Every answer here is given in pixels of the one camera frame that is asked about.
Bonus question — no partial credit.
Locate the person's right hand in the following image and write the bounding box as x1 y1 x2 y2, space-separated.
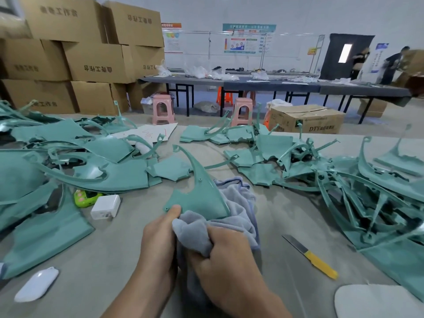
185 225 273 318

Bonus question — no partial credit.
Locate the person's left hand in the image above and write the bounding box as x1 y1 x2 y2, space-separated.
136 204 182 295

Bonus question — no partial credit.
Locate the grey-blue wiping cloth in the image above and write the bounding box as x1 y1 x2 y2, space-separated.
172 177 262 309

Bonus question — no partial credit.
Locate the single green plastic part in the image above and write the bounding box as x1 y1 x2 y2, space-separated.
163 144 231 221

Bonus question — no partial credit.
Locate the yellow-handled deburring knife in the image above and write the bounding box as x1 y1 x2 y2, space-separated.
282 234 339 281

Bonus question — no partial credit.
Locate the pile of green plastic parts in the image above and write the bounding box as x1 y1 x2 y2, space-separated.
0 99 424 302

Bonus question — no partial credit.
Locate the brown cardboard box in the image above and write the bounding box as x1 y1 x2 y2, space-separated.
268 104 347 134

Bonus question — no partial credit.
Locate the stack of brown cardboard boxes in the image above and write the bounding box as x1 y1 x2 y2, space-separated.
0 0 167 115

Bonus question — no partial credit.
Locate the white power adapter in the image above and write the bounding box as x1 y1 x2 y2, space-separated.
91 194 122 220

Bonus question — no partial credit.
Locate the green and yellow gadget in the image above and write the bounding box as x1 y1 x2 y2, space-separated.
73 189 103 208

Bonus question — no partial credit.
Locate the white paper sheet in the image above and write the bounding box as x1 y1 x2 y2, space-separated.
109 122 178 144

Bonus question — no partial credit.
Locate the white oval plastic piece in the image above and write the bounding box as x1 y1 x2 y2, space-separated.
14 266 61 303

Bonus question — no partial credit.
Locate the pink plastic stool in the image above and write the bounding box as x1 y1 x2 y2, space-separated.
151 94 176 126
231 97 254 127

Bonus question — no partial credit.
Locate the white foam sheet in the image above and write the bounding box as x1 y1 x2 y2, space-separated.
333 283 424 318

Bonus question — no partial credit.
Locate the orange object under table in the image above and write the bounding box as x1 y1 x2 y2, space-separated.
216 87 235 107

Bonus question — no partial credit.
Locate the heap of clear plastic bags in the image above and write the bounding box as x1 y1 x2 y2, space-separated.
155 63 241 82

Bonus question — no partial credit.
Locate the long grey work table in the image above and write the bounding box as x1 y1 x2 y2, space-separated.
139 75 413 125

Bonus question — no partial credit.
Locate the dark door with window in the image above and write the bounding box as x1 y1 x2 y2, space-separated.
319 34 375 81

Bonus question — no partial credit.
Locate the colourful wall poster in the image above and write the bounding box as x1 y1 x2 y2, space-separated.
224 34 261 56

